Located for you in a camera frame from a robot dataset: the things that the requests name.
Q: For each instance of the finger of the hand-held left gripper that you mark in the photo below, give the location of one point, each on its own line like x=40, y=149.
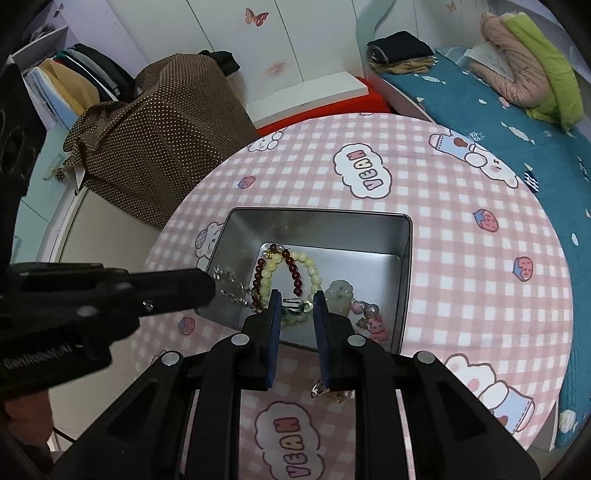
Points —
x=175, y=302
x=175, y=281

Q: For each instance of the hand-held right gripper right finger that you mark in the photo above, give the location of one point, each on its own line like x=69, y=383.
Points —
x=321, y=332

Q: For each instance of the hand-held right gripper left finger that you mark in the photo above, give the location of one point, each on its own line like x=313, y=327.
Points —
x=274, y=323

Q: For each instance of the striped bead charm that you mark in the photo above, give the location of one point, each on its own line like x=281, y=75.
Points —
x=292, y=304

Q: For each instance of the pale green jade pendant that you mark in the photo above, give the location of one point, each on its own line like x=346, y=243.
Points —
x=337, y=295

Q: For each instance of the grey metal tin box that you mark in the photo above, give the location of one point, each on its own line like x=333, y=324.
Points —
x=323, y=230

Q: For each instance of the person's left forearm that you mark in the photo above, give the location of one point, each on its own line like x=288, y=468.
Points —
x=23, y=415

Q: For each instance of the brown dotted cloth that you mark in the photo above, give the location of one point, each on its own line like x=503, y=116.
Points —
x=161, y=138

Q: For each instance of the small gold ornament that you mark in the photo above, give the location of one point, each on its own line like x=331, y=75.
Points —
x=59, y=174

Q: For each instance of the pink checked bear tablecloth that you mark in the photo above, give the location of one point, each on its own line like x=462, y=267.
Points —
x=461, y=258

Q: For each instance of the open shelf unit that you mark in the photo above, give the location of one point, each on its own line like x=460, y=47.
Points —
x=46, y=152

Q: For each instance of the red stool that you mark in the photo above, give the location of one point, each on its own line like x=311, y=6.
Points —
x=323, y=113

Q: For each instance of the white board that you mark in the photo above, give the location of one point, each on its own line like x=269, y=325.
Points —
x=300, y=97

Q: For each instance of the row of hanging clothes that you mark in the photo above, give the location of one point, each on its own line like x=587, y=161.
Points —
x=78, y=78

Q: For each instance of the black garment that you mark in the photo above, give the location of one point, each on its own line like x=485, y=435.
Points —
x=221, y=60

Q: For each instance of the faded pink butterfly sticker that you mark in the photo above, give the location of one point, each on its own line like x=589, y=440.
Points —
x=278, y=68

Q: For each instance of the white wardrobe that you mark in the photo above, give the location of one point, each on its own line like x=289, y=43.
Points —
x=207, y=23

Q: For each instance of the blue candy print bed sheet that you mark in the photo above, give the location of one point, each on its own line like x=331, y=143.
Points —
x=531, y=152

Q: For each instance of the tan folded clothes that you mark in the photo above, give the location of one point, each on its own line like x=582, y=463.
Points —
x=411, y=66

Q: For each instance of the black folded clothes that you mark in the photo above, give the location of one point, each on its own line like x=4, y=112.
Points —
x=399, y=46

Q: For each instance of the white pillow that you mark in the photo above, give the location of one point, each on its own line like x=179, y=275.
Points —
x=482, y=55

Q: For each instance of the pink quilt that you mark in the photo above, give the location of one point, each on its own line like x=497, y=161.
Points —
x=517, y=64

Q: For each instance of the green blanket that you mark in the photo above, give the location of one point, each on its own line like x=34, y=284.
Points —
x=549, y=69

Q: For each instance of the teal bunk bed frame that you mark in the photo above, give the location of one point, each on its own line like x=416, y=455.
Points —
x=406, y=104

